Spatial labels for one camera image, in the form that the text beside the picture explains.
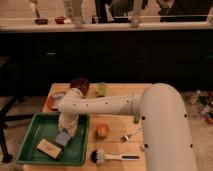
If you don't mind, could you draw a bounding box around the dark red bowl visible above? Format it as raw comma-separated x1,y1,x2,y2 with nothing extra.
70,78,90,96

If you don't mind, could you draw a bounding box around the green plastic tray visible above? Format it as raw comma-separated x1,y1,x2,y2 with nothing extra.
16,113,90,166

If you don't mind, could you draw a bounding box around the orange plate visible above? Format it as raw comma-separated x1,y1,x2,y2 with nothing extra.
46,91,65,111

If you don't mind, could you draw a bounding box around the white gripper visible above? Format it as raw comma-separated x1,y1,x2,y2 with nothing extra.
55,113,79,146

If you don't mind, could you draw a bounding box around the white dish brush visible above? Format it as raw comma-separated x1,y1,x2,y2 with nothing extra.
90,149,140,164

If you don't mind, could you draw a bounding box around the small green object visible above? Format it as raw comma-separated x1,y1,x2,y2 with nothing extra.
133,115,140,124

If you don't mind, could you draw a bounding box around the dark cabinet counter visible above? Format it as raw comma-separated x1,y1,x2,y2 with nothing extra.
0,29,213,94

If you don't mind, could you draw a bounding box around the dark bowl on counter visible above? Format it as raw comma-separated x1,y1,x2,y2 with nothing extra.
34,18,48,25

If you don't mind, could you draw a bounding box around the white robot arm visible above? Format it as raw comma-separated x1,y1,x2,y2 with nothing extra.
58,83,198,171

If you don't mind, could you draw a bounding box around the orange fruit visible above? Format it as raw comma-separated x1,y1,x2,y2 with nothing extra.
96,124,109,139

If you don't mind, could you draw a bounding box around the green cup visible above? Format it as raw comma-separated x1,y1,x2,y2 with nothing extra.
96,82,107,97

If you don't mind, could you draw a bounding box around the silver fork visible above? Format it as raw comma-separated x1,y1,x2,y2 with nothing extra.
120,128,143,142

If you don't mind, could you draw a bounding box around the tan sponge block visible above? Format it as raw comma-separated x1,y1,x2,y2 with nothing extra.
37,139,62,160

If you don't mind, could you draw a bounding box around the red bowl on counter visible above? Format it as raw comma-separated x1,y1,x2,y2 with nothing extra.
55,17,71,24

